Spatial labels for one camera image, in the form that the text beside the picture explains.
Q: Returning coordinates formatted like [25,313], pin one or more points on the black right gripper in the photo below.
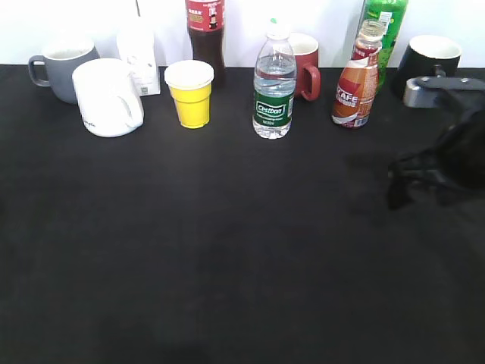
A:
[460,157]

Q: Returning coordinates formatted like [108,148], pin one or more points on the orange cafe drink bottle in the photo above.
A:
[357,85]

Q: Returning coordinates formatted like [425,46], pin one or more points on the grey ceramic mug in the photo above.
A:
[60,58]

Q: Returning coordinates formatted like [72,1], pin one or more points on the black ceramic mug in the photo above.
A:
[426,55]

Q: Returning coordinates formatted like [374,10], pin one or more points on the red ceramic mug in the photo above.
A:
[306,51]

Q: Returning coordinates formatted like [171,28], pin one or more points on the green sprite bottle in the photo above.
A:
[391,13]

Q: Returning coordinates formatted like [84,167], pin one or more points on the white ceramic mug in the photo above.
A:
[109,103]

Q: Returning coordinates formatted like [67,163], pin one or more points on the clear water bottle green label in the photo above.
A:
[274,83]

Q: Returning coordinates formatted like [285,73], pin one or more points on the yellow plastic cup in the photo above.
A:
[190,83]

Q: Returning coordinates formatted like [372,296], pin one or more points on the cola bottle red label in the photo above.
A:
[205,24]

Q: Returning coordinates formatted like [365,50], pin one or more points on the white carton box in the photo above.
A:
[135,44]

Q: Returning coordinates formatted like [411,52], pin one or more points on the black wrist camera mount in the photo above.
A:
[457,93]

